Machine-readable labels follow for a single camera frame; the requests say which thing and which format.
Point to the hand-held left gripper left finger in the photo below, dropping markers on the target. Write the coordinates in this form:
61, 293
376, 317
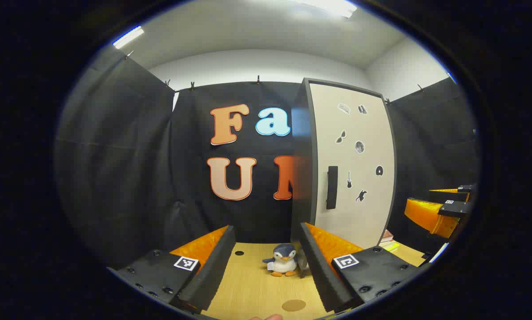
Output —
212, 269

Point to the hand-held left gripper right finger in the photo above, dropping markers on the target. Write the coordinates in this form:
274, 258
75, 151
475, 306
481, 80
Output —
319, 271

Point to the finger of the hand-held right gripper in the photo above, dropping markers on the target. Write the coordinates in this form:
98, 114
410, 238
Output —
466, 188
457, 209

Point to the round brown coaster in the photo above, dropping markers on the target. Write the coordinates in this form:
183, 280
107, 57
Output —
294, 305

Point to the dark grey cabinet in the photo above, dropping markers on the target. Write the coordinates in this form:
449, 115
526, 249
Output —
301, 178

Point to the penguin plush toy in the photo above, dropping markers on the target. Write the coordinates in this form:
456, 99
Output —
284, 262

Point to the yellow green book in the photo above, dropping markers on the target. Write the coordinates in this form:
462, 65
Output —
389, 245

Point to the black backdrop cloth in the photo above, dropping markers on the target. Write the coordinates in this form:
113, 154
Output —
128, 169

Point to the row of black cloth clips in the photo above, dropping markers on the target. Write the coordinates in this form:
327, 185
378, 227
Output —
192, 85

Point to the ceiling light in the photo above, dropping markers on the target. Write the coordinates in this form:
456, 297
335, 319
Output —
332, 6
128, 37

